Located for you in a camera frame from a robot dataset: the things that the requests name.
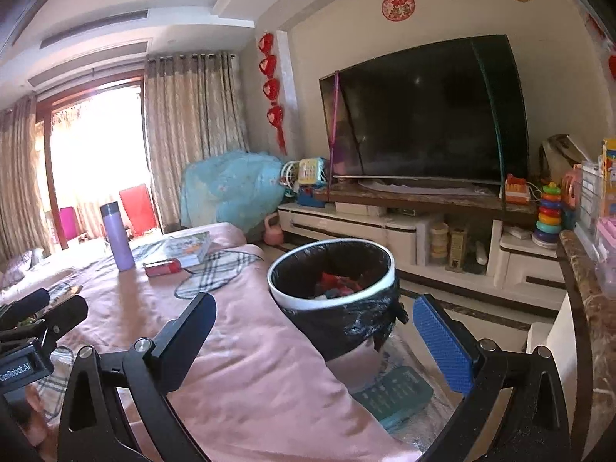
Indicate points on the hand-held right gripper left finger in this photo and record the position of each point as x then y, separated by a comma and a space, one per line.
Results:
190, 341

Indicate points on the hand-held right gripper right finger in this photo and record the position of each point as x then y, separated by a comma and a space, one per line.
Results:
442, 341

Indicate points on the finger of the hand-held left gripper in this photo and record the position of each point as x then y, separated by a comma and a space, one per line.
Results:
24, 304
62, 315

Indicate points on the bin with black bag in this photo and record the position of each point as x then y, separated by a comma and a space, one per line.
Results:
346, 327

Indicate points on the person's left hand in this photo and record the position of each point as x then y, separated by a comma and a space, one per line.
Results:
36, 409

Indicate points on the purple floral cushion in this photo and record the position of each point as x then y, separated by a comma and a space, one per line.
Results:
19, 269

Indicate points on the plaid cloth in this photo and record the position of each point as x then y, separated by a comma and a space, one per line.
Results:
211, 274

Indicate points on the green floor mat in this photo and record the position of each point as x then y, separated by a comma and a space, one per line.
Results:
390, 394

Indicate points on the red box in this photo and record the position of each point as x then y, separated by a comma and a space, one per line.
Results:
161, 268

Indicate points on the magenta chair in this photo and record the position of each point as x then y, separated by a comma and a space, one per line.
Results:
67, 224

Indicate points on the brown patterned box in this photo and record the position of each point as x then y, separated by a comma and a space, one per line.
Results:
457, 250

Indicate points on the book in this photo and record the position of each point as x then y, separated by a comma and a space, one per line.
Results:
185, 248

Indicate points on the purple thermos bottle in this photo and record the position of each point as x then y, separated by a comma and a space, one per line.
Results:
118, 238

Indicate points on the white roll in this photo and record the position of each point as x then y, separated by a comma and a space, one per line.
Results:
481, 252

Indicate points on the stack of yellow white jars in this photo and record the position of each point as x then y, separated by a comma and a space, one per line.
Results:
439, 243

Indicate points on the white television cabinet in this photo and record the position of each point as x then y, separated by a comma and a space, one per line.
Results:
409, 231

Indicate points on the beige patterned curtain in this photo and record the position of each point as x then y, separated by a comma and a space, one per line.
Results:
19, 178
192, 139

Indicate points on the red chair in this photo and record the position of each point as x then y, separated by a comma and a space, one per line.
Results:
137, 209

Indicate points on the pink kettlebell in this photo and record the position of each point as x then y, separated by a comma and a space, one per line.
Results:
273, 231

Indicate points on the marble counter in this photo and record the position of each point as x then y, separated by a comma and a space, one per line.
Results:
592, 322

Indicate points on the white set-top box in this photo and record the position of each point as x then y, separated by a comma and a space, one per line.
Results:
358, 209

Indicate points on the light blue cover bundle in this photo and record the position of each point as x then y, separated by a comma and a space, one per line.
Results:
226, 187

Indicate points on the orange toy phone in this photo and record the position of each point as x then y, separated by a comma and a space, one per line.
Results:
517, 190

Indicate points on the blue storage box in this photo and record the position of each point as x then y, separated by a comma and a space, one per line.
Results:
308, 197

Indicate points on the pink plastic box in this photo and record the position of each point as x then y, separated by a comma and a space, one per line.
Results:
607, 238

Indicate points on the clear plastic box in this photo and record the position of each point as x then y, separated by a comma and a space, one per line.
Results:
594, 202

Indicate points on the cardboard bag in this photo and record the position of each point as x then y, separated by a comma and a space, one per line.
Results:
560, 154

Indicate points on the television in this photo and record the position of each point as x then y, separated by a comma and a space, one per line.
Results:
423, 110

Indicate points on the pink stick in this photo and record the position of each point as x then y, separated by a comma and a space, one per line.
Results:
333, 120

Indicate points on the round red wall decoration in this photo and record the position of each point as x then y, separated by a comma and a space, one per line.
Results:
398, 6

